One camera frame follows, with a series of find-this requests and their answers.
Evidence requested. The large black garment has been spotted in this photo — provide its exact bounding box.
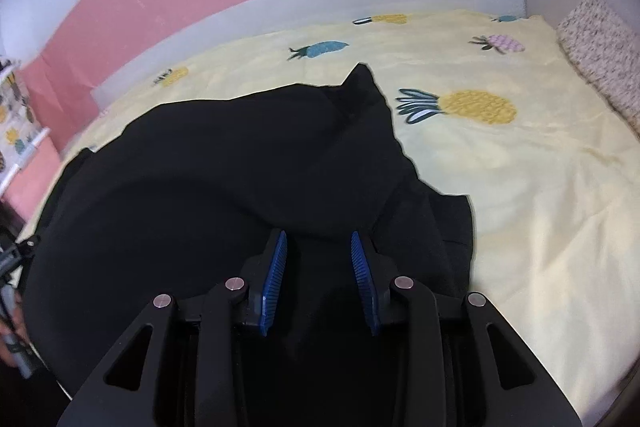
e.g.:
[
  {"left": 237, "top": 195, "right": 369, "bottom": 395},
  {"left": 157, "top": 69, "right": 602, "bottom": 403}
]
[{"left": 23, "top": 65, "right": 474, "bottom": 426}]

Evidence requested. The person's left hand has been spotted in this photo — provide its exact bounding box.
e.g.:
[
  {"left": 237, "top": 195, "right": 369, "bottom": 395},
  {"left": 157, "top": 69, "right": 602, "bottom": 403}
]
[{"left": 0, "top": 296, "right": 32, "bottom": 368}]

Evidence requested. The pineapple print hanging cloth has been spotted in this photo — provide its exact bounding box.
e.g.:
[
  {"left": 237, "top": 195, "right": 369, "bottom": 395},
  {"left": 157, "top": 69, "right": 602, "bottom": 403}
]
[{"left": 0, "top": 56, "right": 50, "bottom": 193}]

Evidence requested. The yellow pineapple print bedsheet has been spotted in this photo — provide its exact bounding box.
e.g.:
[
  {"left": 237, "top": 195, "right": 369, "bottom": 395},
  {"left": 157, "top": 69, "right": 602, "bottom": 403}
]
[{"left": 44, "top": 11, "right": 639, "bottom": 426}]

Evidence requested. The speckled knit pillow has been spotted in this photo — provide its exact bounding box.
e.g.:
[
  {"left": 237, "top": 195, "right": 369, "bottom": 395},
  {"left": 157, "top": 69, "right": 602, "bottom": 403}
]
[{"left": 556, "top": 0, "right": 640, "bottom": 131}]

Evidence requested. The white bed frame board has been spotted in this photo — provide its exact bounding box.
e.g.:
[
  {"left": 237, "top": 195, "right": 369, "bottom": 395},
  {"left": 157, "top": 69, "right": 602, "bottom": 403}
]
[{"left": 91, "top": 0, "right": 526, "bottom": 109}]

